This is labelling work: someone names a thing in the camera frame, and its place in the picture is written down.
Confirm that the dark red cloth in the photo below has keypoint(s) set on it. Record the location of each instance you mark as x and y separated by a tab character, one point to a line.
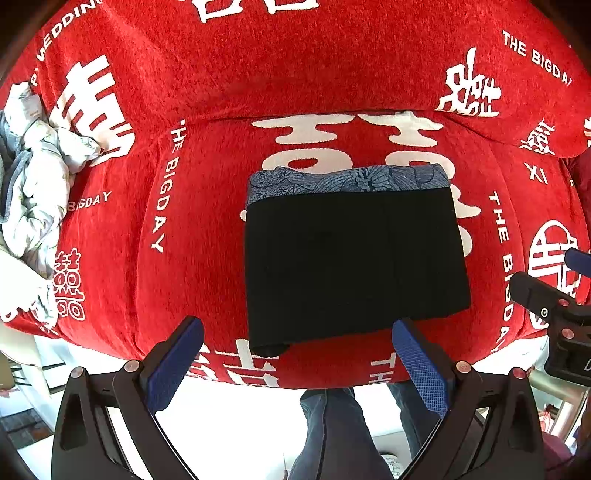
565	457

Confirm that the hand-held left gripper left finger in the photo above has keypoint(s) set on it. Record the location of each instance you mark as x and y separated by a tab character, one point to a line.
178	364

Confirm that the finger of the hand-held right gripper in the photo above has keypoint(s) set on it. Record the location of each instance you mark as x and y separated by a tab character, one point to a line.
579	261
535	290

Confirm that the silver metal tube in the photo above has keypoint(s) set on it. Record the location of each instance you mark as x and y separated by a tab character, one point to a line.
554	385

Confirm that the person's leg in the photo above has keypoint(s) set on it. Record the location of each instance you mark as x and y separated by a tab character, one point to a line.
332	434
411	415

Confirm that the red printed sofa cover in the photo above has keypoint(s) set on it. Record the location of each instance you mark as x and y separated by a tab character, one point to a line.
207	92

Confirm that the white floral quilted cloth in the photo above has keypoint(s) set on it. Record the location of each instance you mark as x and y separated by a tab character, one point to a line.
41	184

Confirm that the white patterned slipper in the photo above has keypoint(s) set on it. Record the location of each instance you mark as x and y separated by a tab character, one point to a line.
395	467

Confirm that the person's left leg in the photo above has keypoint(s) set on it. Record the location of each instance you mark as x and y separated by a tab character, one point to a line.
332	434

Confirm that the person's right leg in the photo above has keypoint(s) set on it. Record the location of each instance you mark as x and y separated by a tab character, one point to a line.
411	415

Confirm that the black pants with blue waistband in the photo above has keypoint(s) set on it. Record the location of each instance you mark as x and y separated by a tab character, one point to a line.
351	267

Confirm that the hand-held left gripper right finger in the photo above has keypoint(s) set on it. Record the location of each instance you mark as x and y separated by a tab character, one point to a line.
422	364

